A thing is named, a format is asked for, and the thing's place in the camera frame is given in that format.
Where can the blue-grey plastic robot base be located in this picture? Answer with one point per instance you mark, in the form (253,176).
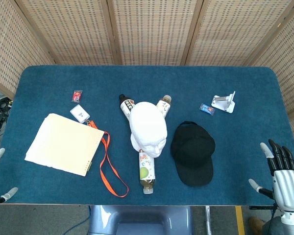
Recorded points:
(139,220)

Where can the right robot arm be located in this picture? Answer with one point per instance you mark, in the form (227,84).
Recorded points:
(292,221)

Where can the white folding phone stand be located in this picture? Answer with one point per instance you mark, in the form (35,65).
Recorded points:
(224,102)

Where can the clear badge holder card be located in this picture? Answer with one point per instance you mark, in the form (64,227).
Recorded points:
(80,113)

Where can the dark bottle with black cap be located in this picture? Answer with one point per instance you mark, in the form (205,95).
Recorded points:
(125,106)

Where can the red candy packet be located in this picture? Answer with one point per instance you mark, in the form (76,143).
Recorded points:
(77,96)

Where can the blue candy packet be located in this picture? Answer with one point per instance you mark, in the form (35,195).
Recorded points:
(207,109)

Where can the cream loose-leaf notebook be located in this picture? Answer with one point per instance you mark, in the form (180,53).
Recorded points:
(63,144)

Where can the tea bottle with pear label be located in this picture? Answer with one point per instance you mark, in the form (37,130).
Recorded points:
(146,171)

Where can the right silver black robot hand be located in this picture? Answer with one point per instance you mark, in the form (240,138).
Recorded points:
(286,186)

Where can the metal table leg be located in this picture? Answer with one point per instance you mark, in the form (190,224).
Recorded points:
(208,220)

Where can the brown drink bottle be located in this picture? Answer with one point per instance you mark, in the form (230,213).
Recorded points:
(164,105)

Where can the brown shoe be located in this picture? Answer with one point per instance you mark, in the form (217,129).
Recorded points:
(256,224)

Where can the white foam mannequin head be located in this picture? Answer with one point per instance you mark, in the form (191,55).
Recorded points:
(149,124)

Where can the bamboo folding screen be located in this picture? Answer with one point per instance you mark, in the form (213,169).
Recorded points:
(152,31)

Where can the black baseball cap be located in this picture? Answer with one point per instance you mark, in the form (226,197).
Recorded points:
(193,149)

